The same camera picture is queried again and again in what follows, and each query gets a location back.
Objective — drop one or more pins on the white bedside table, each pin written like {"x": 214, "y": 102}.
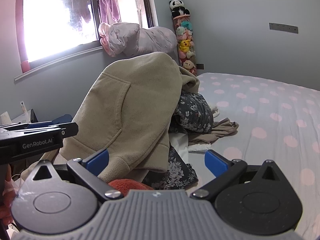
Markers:
{"x": 28, "y": 117}

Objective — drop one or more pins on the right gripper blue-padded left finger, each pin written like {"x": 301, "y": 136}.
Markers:
{"x": 86, "y": 171}

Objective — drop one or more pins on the pink foam window bumper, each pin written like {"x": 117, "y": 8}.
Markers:
{"x": 25, "y": 66}

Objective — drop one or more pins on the window with dark frame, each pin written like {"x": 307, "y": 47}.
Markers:
{"x": 50, "y": 31}

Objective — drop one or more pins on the clear tube of plush toys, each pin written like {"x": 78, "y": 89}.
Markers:
{"x": 185, "y": 43}

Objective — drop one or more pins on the grey wall switch panel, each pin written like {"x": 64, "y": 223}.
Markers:
{"x": 283, "y": 27}

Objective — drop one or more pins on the black wall socket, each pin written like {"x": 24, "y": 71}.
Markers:
{"x": 200, "y": 66}

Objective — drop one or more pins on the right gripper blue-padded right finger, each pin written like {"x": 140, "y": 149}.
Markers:
{"x": 227, "y": 173}

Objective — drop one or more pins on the pink rolled duvet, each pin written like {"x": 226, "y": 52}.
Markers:
{"x": 133, "y": 40}

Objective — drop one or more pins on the red-orange towel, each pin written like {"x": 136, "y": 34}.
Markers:
{"x": 125, "y": 185}

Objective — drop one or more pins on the tan thin garment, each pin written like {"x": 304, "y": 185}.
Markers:
{"x": 219, "y": 130}

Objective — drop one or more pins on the purple hanging towel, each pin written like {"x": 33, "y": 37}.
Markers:
{"x": 109, "y": 11}

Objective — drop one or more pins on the dark floral garment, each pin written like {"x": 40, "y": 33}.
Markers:
{"x": 193, "y": 114}

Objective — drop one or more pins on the polka dot bed sheet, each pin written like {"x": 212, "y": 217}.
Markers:
{"x": 277, "y": 121}

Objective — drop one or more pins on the beige fleece hoodie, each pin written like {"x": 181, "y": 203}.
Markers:
{"x": 127, "y": 111}

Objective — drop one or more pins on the panda plush toy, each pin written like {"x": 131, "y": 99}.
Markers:
{"x": 177, "y": 8}

